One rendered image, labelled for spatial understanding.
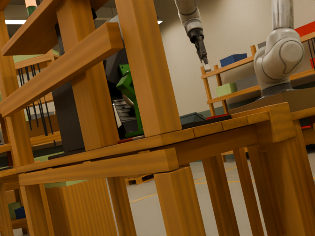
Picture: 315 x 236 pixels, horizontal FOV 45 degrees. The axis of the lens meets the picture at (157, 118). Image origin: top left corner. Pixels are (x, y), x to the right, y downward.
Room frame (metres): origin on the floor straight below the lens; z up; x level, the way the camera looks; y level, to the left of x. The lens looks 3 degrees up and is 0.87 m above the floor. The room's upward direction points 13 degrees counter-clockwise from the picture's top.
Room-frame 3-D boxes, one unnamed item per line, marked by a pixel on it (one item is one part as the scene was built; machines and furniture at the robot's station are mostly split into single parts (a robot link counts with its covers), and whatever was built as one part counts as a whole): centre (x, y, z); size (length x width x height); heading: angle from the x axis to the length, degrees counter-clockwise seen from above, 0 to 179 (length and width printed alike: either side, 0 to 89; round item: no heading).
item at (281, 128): (2.14, -0.03, 0.82); 1.50 x 0.14 x 0.15; 38
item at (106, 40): (1.74, 0.48, 1.23); 1.30 x 0.05 x 0.09; 38
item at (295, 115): (1.99, -0.65, 0.83); 0.32 x 0.32 x 0.04; 34
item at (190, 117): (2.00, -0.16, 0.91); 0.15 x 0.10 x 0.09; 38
